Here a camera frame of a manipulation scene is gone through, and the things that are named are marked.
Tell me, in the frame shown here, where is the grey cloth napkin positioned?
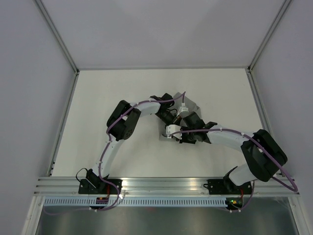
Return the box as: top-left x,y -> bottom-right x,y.
156,97 -> 201,141

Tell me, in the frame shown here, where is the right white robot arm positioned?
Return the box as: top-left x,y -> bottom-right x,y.
166,112 -> 288,193

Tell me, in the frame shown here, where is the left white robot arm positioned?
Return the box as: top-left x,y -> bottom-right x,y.
79,93 -> 185,194

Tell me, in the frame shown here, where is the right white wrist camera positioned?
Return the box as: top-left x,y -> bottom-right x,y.
162,124 -> 182,140

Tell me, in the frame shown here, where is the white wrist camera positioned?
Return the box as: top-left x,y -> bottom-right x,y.
162,124 -> 182,140
177,103 -> 189,116

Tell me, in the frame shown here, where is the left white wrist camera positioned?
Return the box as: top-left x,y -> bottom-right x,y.
177,103 -> 189,116

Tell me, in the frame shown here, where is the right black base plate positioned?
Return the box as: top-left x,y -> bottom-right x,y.
203,179 -> 252,195

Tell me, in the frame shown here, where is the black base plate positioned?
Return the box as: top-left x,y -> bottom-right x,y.
78,179 -> 122,195
203,179 -> 252,195

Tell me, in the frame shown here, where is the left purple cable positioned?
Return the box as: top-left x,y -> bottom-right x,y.
44,91 -> 187,216

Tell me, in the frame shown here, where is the purple cable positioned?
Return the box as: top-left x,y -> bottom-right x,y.
171,128 -> 299,213
44,91 -> 187,216

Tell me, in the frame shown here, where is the white slotted cable duct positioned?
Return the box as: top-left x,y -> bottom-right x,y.
44,197 -> 226,207

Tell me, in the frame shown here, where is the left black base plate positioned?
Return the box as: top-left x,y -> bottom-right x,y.
78,179 -> 122,195

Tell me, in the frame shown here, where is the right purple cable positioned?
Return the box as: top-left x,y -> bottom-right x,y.
171,128 -> 299,213

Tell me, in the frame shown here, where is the aluminium mounting rail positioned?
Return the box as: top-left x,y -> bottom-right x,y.
33,177 -> 300,197

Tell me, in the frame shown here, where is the right aluminium frame post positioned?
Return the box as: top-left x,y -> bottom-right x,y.
246,0 -> 293,73

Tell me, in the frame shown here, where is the aluminium frame post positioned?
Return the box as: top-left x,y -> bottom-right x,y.
33,0 -> 80,75
246,0 -> 293,73

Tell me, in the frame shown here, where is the left aluminium frame post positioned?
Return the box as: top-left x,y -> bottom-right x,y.
33,0 -> 80,75

